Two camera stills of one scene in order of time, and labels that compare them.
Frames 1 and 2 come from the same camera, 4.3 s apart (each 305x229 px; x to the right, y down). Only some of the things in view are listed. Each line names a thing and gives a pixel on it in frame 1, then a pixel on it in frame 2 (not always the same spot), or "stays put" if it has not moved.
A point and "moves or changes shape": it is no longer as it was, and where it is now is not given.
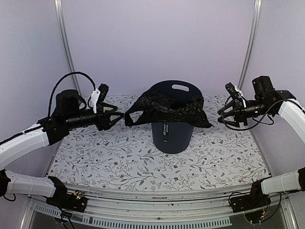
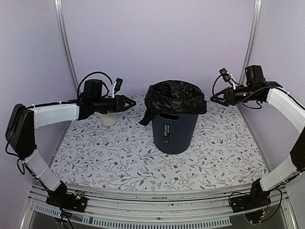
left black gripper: (105, 123) to (120, 103)
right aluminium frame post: (250, 44) stays put
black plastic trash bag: (159, 106) moves or changes shape
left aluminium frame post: (75, 78) stays put
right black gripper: (239, 112) to (229, 97)
